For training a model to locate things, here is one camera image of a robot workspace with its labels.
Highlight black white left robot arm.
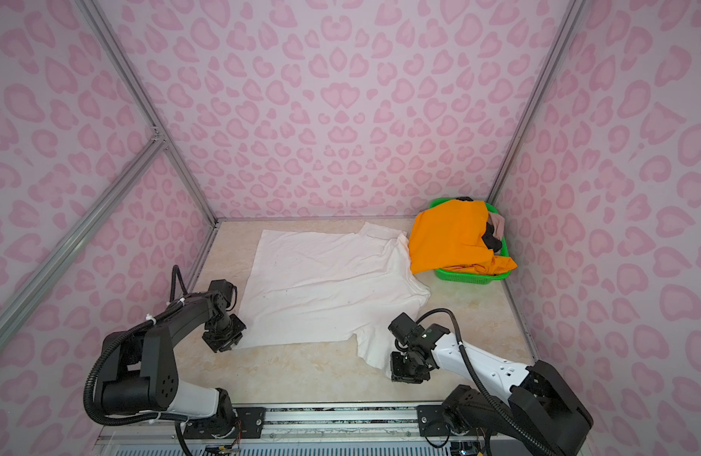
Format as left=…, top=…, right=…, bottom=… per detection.
left=82, top=279, right=246, bottom=437

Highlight orange garment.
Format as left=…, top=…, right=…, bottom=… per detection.
left=409, top=199, right=517, bottom=276

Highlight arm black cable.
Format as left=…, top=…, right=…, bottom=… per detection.
left=81, top=264, right=189, bottom=428
left=415, top=308, right=557, bottom=456

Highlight green laundry basket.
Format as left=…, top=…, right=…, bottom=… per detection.
left=428, top=198, right=511, bottom=285

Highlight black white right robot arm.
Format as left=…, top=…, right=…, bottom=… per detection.
left=389, top=309, right=594, bottom=455

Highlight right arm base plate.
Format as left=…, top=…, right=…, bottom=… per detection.
left=415, top=405, right=453, bottom=437

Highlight black garment in basket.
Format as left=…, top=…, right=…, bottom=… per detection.
left=482, top=222, right=503, bottom=254

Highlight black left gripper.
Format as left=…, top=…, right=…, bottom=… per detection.
left=208, top=314, right=251, bottom=355

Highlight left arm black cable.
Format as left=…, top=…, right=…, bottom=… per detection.
left=81, top=264, right=189, bottom=428

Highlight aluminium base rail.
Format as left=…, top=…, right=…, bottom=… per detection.
left=93, top=398, right=585, bottom=451

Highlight white t-shirt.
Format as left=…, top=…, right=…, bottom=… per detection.
left=238, top=223, right=430, bottom=372

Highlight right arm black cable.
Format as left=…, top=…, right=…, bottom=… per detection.
left=415, top=308, right=557, bottom=456

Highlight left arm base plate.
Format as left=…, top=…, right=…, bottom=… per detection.
left=182, top=407, right=266, bottom=440

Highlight pink beige garment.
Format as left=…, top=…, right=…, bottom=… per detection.
left=487, top=212, right=506, bottom=241

